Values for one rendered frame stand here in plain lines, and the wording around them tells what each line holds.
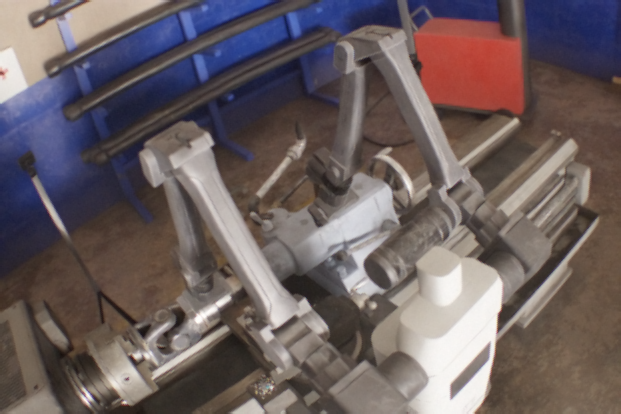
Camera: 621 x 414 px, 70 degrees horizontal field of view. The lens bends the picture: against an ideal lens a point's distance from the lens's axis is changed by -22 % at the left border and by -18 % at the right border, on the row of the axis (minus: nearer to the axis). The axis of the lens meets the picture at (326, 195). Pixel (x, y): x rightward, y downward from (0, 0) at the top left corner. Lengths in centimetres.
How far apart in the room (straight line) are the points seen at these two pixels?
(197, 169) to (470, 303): 49
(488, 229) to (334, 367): 42
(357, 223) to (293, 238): 21
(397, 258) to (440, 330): 14
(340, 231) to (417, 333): 83
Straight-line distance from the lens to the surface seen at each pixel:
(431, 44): 414
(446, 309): 90
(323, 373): 86
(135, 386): 149
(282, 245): 161
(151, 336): 151
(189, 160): 81
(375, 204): 171
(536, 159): 239
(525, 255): 104
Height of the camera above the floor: 215
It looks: 35 degrees down
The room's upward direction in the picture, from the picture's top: 14 degrees counter-clockwise
